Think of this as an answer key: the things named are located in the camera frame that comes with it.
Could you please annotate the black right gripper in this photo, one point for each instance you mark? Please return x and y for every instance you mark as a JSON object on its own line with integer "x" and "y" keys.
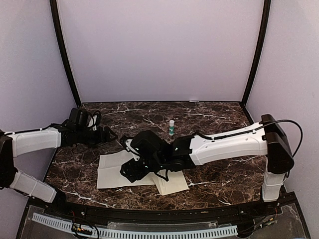
{"x": 132, "y": 173}

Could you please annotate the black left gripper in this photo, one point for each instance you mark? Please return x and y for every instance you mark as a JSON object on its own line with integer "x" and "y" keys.
{"x": 100, "y": 140}

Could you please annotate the spare white paper sheet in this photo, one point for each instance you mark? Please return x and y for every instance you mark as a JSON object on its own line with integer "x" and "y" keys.
{"x": 109, "y": 172}

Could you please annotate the cream paper envelope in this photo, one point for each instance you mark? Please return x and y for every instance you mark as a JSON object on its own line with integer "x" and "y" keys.
{"x": 176, "y": 183}

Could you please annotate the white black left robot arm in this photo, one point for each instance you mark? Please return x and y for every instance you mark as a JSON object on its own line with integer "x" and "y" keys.
{"x": 82, "y": 127}

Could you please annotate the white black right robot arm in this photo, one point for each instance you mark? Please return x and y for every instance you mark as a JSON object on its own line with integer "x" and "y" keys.
{"x": 151, "y": 154}

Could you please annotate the green white glue stick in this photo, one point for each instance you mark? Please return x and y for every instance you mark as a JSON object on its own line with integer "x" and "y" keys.
{"x": 171, "y": 127}

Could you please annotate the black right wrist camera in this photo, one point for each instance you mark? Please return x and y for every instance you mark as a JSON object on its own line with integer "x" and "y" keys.
{"x": 125, "y": 142}

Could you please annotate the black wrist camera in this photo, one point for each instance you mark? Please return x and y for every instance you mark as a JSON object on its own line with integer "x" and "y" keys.
{"x": 95, "y": 119}
{"x": 125, "y": 142}

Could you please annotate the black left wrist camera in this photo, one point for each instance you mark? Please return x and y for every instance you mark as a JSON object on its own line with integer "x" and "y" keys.
{"x": 95, "y": 119}

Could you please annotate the black front table rail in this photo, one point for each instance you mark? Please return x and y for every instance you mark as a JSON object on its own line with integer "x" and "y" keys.
{"x": 228, "y": 214}

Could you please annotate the white slotted cable duct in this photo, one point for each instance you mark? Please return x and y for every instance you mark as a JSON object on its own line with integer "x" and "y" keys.
{"x": 136, "y": 231}

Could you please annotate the black left corner frame post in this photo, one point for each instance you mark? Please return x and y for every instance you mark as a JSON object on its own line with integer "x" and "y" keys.
{"x": 63, "y": 51}

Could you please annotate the black corner frame post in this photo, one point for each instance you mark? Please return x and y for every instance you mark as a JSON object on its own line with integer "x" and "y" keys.
{"x": 258, "y": 52}
{"x": 63, "y": 51}

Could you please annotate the black right corner frame post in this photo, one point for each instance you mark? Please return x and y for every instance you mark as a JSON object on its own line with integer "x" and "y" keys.
{"x": 258, "y": 52}

